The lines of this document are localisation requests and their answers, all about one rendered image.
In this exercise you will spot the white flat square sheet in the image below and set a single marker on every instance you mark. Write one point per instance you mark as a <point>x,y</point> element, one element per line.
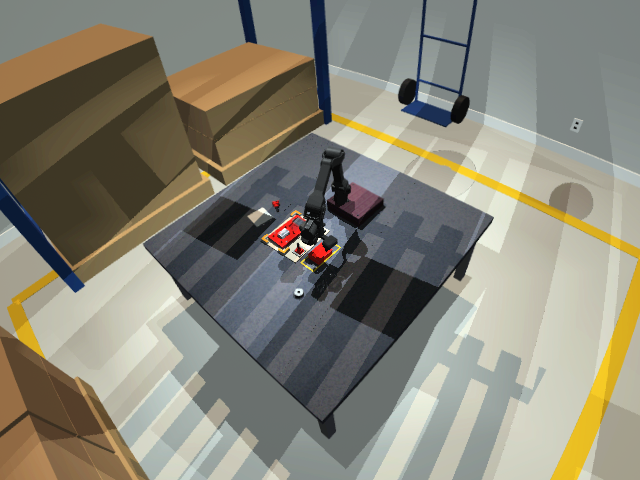
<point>259,216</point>

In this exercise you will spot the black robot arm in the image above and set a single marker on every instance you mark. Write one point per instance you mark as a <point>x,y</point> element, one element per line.
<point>332,159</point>

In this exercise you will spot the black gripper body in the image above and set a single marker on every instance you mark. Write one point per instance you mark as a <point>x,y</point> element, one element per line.
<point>329,242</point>

